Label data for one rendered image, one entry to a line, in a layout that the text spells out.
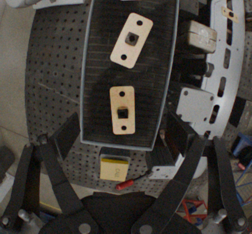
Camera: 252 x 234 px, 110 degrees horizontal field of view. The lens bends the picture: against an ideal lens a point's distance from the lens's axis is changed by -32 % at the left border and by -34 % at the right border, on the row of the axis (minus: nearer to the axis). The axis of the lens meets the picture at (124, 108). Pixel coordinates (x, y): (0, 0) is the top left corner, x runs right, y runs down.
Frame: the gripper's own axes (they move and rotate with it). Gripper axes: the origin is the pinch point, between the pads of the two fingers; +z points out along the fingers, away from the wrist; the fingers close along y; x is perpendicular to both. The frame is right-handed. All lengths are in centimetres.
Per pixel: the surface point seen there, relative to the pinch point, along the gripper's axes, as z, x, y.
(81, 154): 52, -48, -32
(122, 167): 4.8, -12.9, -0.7
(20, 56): 121, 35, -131
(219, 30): 20.8, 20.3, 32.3
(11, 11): 121, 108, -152
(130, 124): 4.5, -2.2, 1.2
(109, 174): 4.8, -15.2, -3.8
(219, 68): 20.8, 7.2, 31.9
